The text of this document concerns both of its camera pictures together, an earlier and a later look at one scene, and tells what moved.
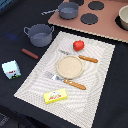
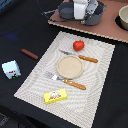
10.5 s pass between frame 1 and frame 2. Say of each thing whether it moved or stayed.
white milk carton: stayed
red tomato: stayed
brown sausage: stayed
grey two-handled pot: moved
